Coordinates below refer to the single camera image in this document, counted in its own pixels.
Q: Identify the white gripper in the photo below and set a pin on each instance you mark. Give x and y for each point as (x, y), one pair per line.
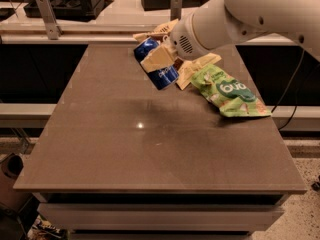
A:
(181, 38)

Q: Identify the blue pepsi can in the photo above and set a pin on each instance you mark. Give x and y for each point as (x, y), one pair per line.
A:
(161, 78)

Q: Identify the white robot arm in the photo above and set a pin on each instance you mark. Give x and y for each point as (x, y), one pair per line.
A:
(222, 22)

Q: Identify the brown sea salt chip bag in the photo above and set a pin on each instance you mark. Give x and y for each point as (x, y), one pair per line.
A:
(185, 68)

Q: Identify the black equipment box left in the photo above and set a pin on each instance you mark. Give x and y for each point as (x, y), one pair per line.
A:
(78, 10)

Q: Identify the green snack bag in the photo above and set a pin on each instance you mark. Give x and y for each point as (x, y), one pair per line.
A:
(231, 97)

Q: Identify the grey table with drawers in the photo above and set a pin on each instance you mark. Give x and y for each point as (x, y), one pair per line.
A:
(121, 160)

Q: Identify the brown bin lower left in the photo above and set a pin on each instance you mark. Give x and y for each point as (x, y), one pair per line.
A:
(18, 210)

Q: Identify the middle metal rail bracket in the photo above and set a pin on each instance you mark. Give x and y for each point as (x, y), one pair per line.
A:
(175, 9)

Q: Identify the metal rail bracket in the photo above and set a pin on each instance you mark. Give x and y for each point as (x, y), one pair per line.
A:
(175, 9)
(53, 30)

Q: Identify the left metal rail bracket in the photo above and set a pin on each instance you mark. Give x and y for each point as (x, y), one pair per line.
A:
(53, 30)

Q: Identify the horizontal metal rail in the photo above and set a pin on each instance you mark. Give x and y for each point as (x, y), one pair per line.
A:
(10, 38)

